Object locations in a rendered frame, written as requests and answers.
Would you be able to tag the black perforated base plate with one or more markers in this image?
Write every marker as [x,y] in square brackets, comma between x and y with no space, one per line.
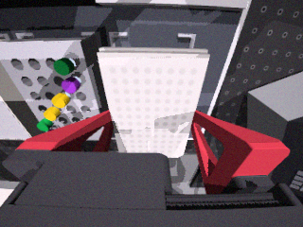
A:
[270,48]

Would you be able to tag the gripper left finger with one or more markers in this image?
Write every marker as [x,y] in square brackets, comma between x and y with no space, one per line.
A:
[70,137]

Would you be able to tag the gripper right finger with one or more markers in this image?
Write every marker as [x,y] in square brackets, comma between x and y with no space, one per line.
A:
[245,152]

